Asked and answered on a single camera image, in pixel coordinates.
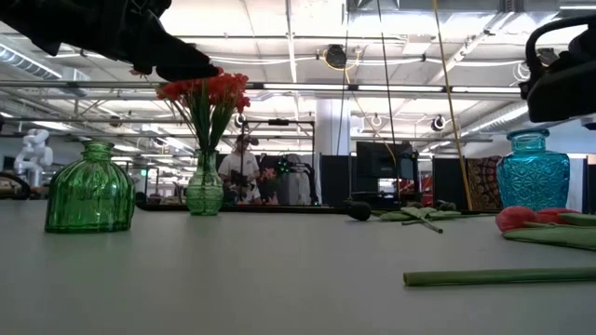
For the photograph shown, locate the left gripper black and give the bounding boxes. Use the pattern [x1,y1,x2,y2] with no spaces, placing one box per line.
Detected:
[0,0,221,84]

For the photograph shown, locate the black artificial tulip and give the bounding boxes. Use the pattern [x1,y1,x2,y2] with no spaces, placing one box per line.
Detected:
[404,199,444,235]
[400,199,463,227]
[345,200,498,223]

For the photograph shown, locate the tall green glass vase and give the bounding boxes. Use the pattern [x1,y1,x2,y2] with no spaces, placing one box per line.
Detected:
[185,148,225,217]

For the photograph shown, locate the round green glass vase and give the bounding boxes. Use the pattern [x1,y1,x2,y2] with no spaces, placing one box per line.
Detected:
[44,141,137,235]

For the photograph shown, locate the blue glass vase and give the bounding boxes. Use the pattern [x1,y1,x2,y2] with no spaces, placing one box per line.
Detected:
[494,127,572,213]

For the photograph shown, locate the person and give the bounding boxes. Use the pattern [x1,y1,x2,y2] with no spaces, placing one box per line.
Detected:
[217,133,263,206]

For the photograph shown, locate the black monitor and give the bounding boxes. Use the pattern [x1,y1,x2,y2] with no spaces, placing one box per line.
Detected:
[355,141,417,199]

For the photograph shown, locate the patterned cloth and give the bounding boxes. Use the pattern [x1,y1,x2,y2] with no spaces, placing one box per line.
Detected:
[465,155,505,211]

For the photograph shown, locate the black metal frame rig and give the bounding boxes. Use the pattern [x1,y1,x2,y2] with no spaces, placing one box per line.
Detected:
[238,118,317,207]

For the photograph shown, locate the black aluminium table frame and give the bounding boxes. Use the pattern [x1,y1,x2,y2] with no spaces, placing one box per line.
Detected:
[135,202,499,216]

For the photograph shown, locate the black hanging cable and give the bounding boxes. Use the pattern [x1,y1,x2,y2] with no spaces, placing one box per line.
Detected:
[375,0,402,206]

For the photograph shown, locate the yellow hanging cable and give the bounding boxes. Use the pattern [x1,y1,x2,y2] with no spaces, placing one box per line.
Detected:
[431,0,475,211]

